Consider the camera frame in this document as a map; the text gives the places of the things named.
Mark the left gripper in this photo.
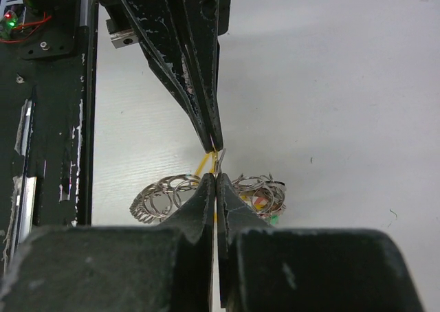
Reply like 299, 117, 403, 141
98, 0, 231, 150

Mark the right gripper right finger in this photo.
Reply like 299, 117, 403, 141
216, 174, 423, 311

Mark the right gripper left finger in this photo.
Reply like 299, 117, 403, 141
1, 174, 215, 311

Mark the metal key organizer ring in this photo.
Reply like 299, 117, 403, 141
129, 172, 288, 226

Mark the yellow tag key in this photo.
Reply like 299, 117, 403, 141
195, 149, 226, 177

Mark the red tag key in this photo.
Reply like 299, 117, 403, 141
252, 194, 273, 213

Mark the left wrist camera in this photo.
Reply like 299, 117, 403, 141
106, 19, 138, 49

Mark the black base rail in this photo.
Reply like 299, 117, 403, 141
1, 0, 98, 271

